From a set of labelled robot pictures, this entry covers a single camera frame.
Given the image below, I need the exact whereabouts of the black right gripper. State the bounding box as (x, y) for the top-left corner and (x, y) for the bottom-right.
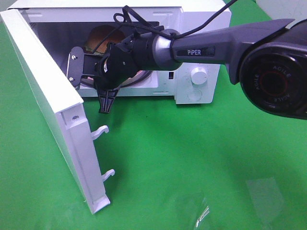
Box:
(95, 53), (125, 114)

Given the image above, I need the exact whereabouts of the pink round plate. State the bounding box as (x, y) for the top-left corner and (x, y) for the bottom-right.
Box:
(81, 70), (152, 88)

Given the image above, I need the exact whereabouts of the white microwave door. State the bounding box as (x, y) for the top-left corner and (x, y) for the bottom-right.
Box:
(0, 9), (115, 214)

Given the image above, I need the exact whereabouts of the burger with lettuce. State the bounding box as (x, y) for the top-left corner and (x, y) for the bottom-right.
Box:
(83, 25), (125, 55)

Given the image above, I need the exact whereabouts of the round white door-release button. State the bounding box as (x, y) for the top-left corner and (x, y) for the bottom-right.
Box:
(188, 90), (202, 102)

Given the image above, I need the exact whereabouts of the white microwave knob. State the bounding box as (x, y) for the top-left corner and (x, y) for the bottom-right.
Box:
(190, 67), (208, 85)

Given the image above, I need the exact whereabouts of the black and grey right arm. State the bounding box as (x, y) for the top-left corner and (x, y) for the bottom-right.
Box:
(94, 19), (307, 119)

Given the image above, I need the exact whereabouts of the glass microwave turntable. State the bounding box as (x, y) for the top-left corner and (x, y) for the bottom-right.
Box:
(120, 70), (152, 88)

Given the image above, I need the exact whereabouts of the black camera cable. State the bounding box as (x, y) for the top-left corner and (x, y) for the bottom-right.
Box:
(91, 0), (238, 56)

